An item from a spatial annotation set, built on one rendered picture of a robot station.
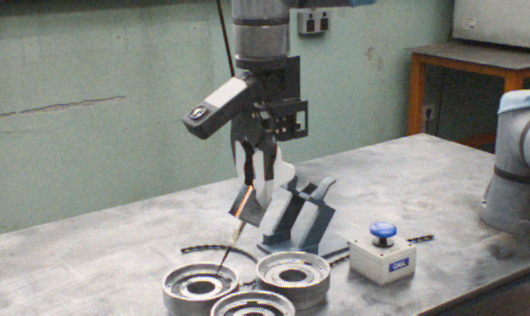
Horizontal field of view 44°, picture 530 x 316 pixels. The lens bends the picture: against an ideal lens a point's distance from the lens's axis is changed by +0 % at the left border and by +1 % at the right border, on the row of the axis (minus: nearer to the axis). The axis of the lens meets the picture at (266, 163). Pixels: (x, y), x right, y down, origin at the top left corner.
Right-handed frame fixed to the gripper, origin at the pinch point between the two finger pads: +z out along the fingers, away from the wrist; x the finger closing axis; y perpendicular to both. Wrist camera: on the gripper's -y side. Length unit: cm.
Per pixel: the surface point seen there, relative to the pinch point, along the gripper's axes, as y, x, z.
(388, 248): 16.5, -10.4, 8.8
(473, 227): 40.4, -6.8, 13.3
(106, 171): 33, 153, 47
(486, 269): 29.8, -17.8, 13.3
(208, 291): -8.3, -0.3, 12.0
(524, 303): 64, -3, 38
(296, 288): -0.6, -10.7, 9.4
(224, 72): 86, 152, 16
